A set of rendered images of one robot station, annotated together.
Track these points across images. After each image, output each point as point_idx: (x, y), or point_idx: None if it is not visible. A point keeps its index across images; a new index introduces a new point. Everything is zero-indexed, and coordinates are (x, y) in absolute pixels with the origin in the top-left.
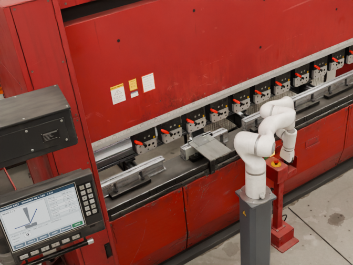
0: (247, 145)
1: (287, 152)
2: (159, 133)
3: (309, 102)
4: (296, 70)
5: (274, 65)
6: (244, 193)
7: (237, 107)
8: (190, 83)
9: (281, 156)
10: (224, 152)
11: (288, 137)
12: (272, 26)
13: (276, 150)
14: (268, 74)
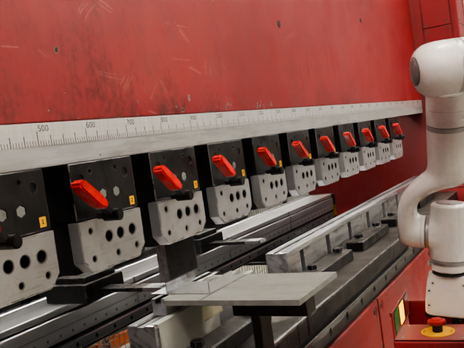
0: None
1: (456, 282)
2: (57, 231)
3: (371, 228)
4: (340, 131)
5: (308, 96)
6: None
7: (266, 188)
8: (147, 32)
9: (433, 312)
10: (320, 279)
11: (453, 219)
12: None
13: (404, 306)
14: (302, 113)
